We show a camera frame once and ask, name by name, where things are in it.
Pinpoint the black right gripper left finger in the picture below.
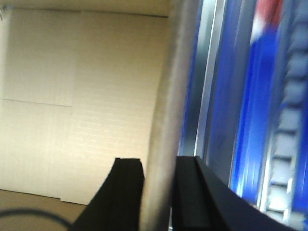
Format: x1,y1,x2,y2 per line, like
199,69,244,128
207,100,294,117
72,158,144,231

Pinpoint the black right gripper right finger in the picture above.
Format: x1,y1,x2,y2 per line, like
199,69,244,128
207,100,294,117
172,156,308,231

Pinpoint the brown EcoFlow cardboard box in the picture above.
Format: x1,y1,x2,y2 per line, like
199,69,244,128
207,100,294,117
0,0,201,231

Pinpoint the blue shelf upright frame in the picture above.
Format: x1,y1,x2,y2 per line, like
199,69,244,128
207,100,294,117
178,0,308,231

